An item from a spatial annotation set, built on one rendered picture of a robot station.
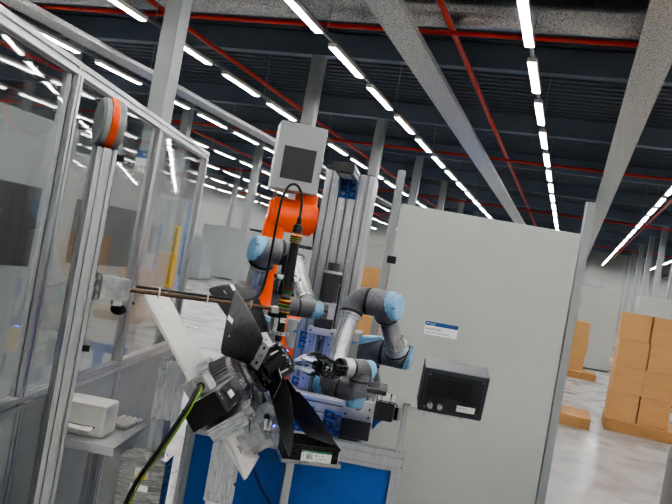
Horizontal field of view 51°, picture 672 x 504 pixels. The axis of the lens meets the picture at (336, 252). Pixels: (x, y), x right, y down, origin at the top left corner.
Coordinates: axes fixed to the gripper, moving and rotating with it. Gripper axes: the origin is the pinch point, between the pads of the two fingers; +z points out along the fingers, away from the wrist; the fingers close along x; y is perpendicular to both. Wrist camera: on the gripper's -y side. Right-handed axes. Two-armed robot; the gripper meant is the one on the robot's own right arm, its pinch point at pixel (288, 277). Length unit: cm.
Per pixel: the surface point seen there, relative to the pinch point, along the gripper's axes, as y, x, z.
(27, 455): 71, 75, 15
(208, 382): 35, 21, 35
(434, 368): 26, -65, -20
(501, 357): 30, -145, -158
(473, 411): 41, -84, -20
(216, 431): 50, 16, 35
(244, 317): 14.5, 13.5, 24.9
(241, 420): 45, 9, 36
